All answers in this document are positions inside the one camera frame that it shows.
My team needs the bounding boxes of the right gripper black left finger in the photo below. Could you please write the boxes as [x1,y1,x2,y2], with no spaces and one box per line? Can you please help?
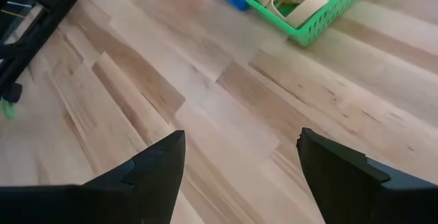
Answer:
[0,129,187,224]

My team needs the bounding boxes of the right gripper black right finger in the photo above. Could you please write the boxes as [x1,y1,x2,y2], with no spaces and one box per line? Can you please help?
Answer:
[296,127,438,224]

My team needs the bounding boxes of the green rubber band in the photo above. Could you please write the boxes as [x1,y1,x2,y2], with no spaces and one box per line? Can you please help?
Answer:
[0,99,16,121]

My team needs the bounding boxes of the green plastic basket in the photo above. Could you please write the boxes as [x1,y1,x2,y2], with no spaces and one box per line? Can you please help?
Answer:
[231,0,377,48]

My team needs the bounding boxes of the black metal table frame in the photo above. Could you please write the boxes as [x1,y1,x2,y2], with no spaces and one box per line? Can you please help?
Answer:
[0,0,95,93]

